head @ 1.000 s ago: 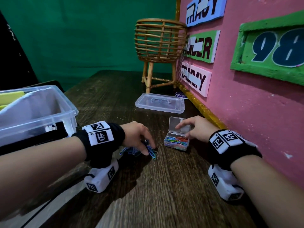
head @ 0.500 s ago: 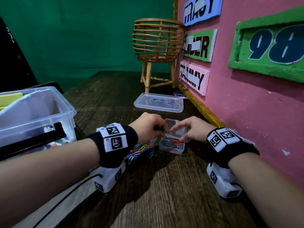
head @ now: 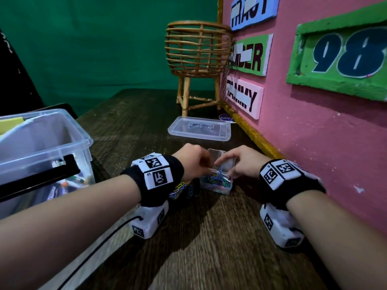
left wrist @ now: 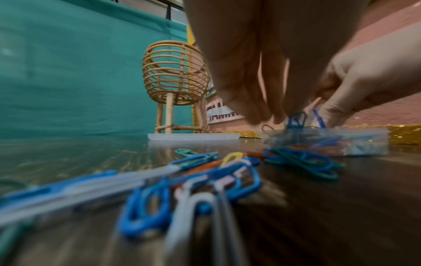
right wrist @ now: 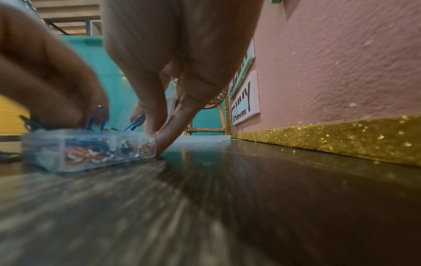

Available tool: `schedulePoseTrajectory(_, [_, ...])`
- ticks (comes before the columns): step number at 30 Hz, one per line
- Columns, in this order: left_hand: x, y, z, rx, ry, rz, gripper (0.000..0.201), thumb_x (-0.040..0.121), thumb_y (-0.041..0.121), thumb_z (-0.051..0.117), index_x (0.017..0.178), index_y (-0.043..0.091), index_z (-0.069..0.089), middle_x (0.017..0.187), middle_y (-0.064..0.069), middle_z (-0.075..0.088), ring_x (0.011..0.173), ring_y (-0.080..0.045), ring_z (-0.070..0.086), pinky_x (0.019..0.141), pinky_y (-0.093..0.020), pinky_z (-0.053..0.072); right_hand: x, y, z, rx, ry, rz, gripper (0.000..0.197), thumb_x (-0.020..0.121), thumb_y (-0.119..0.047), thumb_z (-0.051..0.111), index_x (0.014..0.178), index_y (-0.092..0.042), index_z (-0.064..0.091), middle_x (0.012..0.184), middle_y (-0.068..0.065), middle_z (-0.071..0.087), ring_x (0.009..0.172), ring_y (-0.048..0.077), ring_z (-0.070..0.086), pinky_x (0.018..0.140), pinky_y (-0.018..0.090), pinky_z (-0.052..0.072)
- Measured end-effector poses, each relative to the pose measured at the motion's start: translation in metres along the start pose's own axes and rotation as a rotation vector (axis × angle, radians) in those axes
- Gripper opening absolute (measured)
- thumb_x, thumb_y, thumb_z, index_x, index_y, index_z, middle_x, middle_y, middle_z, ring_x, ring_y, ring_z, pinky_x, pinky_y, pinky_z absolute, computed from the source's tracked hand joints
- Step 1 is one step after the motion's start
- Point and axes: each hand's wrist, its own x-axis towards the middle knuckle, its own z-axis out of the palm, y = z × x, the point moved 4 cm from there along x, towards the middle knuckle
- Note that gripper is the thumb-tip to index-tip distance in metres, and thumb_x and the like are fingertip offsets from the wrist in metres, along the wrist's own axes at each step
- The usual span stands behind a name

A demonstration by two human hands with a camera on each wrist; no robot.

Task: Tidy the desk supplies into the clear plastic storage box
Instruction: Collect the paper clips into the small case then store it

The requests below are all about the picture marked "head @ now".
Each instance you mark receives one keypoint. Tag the green framed number sign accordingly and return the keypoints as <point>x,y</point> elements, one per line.
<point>332,72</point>

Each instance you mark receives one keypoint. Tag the rattan basket stand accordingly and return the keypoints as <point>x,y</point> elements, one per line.
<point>198,49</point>

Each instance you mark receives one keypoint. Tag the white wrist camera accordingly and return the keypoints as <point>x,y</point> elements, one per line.
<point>149,221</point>
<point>281,228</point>

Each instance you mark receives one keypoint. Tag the green name sign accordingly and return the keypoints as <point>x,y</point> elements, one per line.
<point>254,55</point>

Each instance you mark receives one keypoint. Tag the pile of coloured paper clips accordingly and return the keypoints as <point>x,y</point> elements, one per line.
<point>217,181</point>

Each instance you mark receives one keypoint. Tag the small clear paper clip case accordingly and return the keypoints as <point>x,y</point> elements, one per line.
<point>222,163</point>

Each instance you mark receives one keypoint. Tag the green backdrop cloth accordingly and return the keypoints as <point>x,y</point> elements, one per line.
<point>90,51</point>

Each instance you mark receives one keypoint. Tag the clear plastic storage box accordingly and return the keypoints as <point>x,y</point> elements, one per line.
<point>45,154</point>

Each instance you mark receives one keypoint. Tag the blue name sign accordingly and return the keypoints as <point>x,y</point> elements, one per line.
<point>257,12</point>

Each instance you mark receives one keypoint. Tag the yellow vertical edge strip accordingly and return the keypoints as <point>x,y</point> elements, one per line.
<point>220,10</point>

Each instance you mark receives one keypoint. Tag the round blue sticker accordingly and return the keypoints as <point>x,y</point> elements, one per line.
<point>226,118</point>

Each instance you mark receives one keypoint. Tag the clear plastic case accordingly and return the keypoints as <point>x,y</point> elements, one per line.
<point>199,129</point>

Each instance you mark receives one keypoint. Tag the person's left forearm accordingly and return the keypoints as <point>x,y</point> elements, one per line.
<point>60,223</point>

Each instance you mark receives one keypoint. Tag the pink name sign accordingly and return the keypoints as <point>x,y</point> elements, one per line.
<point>246,98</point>

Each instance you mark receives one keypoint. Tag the person's left hand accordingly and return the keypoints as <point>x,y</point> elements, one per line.
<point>193,163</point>

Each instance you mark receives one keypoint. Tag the black wristband with markers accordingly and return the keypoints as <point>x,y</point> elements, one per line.
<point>290,184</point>
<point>154,181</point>

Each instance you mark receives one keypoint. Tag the person's right hand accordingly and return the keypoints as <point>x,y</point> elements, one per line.
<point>246,163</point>

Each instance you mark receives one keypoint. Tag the yellow sticky note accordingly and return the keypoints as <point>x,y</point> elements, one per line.
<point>10,125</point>

